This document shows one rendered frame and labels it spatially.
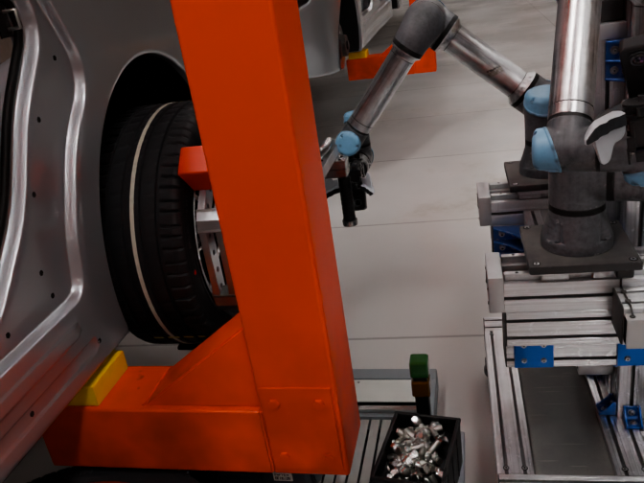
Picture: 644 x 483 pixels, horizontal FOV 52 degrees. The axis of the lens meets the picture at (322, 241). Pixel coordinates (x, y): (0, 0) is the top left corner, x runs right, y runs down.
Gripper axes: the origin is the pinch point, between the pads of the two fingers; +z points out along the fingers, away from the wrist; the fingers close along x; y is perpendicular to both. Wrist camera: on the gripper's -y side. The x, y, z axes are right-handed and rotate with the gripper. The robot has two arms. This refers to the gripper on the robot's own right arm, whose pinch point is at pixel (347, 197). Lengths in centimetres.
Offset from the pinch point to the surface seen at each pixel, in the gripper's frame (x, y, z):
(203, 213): -25, 15, 43
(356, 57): -51, -14, -345
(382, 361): -3, -83, -38
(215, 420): -17, -17, 76
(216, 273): -25, -1, 44
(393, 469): 18, -27, 78
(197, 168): -23, 26, 44
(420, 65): -3, -25, -344
